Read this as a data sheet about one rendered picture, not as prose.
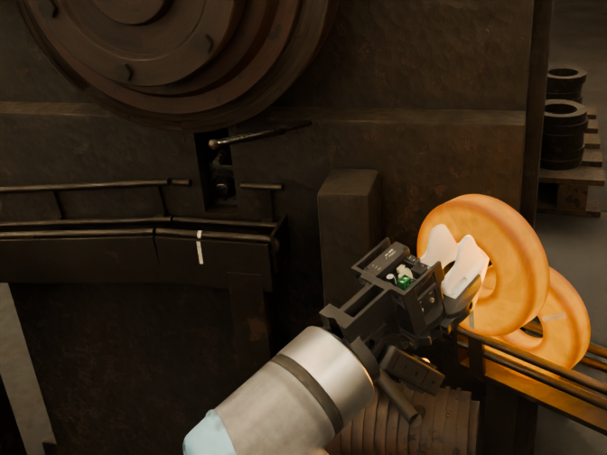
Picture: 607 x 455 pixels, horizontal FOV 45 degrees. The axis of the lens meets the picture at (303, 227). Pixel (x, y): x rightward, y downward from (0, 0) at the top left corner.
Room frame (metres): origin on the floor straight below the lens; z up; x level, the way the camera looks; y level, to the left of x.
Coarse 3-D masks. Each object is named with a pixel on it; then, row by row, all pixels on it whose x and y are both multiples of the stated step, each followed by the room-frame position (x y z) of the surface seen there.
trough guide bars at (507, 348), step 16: (464, 336) 0.76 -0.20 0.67; (480, 336) 0.74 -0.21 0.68; (480, 352) 0.74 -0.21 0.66; (512, 352) 0.70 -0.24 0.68; (528, 352) 0.69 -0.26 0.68; (592, 352) 0.69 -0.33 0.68; (480, 368) 0.74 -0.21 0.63; (512, 368) 0.70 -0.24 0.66; (528, 368) 0.69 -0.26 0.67; (544, 368) 0.67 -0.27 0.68; (560, 368) 0.65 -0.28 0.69; (560, 384) 0.65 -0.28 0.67; (592, 384) 0.62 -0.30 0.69; (592, 400) 0.62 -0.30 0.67
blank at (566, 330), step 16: (560, 288) 0.70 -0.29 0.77; (544, 304) 0.70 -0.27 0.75; (560, 304) 0.68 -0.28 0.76; (576, 304) 0.69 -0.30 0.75; (544, 320) 0.70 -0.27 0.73; (560, 320) 0.68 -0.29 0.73; (576, 320) 0.67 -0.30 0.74; (512, 336) 0.74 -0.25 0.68; (528, 336) 0.74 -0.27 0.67; (544, 336) 0.70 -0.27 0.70; (560, 336) 0.68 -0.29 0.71; (576, 336) 0.67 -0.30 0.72; (496, 352) 0.74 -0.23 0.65; (544, 352) 0.69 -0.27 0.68; (560, 352) 0.68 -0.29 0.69; (576, 352) 0.67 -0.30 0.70
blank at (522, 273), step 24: (432, 216) 0.71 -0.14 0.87; (456, 216) 0.68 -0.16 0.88; (480, 216) 0.66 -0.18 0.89; (504, 216) 0.65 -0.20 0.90; (456, 240) 0.68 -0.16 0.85; (480, 240) 0.65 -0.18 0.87; (504, 240) 0.63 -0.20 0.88; (528, 240) 0.63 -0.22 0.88; (504, 264) 0.63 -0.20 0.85; (528, 264) 0.61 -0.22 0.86; (504, 288) 0.63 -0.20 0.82; (528, 288) 0.61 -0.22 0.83; (480, 312) 0.65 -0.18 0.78; (504, 312) 0.62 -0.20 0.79; (528, 312) 0.61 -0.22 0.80
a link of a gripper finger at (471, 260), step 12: (468, 240) 0.63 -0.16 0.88; (468, 252) 0.63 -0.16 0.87; (480, 252) 0.64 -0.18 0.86; (456, 264) 0.62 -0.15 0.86; (468, 264) 0.63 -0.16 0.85; (480, 264) 0.64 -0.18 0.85; (444, 276) 0.61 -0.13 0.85; (456, 276) 0.62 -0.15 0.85; (468, 276) 0.62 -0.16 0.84; (444, 288) 0.60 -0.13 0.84; (456, 288) 0.61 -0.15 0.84
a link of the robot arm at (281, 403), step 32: (256, 384) 0.50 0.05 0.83; (288, 384) 0.49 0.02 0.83; (224, 416) 0.48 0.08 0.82; (256, 416) 0.47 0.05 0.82; (288, 416) 0.47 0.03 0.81; (320, 416) 0.48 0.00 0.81; (192, 448) 0.46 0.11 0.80; (224, 448) 0.45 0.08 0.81; (256, 448) 0.45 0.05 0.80; (288, 448) 0.45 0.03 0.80; (320, 448) 0.47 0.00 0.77
